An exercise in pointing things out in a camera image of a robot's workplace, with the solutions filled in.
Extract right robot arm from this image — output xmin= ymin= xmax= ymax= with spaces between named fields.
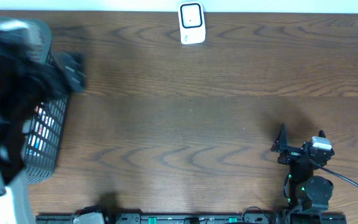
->
xmin=270 ymin=124 xmax=334 ymax=213

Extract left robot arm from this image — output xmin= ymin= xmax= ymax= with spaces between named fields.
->
xmin=0 ymin=17 xmax=86 ymax=223

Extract white barcode scanner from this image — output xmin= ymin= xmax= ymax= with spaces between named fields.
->
xmin=178 ymin=1 xmax=206 ymax=45

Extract grey plastic basket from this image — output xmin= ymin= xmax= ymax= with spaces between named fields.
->
xmin=0 ymin=17 xmax=70 ymax=184

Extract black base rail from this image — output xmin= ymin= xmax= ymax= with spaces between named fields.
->
xmin=35 ymin=212 xmax=347 ymax=224

